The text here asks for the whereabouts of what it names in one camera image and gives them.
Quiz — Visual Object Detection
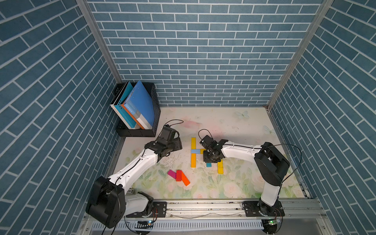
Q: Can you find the blue book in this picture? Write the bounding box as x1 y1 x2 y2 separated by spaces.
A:
125 81 155 130

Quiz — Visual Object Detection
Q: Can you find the magenta block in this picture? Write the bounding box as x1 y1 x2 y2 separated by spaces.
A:
167 170 176 179

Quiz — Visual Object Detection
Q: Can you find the bright yellow long block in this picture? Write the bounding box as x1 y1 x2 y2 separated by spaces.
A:
217 161 224 174

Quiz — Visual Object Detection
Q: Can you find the black mesh file basket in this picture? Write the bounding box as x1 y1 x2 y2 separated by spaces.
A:
110 81 161 137

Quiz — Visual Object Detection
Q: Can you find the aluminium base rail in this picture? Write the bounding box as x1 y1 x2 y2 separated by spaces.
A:
78 199 335 235

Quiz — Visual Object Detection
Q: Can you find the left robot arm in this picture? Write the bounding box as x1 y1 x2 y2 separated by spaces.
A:
86 124 183 228

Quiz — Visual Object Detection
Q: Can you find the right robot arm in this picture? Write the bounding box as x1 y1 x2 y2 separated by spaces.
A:
200 135 290 217

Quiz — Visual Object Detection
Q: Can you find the light blue short block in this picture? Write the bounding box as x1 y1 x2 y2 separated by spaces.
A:
191 149 201 154

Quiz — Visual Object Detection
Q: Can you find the teal book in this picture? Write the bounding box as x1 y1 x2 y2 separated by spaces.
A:
110 81 140 129

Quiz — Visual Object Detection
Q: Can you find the orange block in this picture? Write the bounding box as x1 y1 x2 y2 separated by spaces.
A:
181 172 190 186

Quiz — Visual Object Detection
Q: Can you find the orange-yellow long block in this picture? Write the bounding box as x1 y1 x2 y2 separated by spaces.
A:
191 153 196 168

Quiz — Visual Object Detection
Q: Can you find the red block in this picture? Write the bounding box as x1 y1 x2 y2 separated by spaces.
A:
176 170 182 182

